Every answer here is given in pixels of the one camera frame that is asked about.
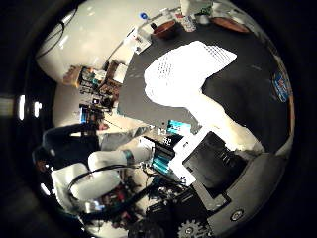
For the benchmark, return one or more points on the blue sticker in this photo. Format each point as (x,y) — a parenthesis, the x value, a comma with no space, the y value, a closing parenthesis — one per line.
(282,86)

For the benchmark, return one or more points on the metal equipment rack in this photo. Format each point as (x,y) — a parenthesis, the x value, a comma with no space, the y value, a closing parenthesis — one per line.
(90,112)

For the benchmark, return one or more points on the brown wooden bowl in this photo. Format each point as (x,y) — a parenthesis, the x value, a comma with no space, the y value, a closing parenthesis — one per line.
(164,29)

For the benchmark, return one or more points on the cluttered storage shelf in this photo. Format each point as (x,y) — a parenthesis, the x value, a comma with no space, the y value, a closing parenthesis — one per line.
(95,82)

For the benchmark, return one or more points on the white paper sheet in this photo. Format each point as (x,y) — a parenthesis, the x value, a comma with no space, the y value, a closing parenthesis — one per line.
(138,39)

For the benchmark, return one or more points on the seated person in dark jacket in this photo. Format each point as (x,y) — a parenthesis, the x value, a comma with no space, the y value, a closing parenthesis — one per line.
(66,142)

